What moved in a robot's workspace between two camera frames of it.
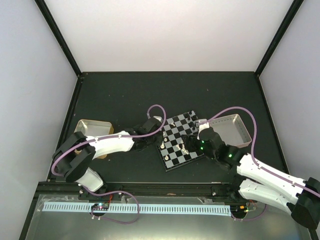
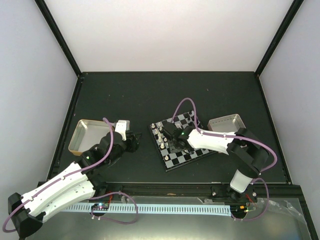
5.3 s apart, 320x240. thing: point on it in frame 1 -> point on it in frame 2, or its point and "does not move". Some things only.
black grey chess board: x=172 y=149 does not move
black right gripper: x=189 y=144 -> x=184 y=149
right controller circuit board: x=239 y=210 does not move
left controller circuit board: x=100 y=206 does not move
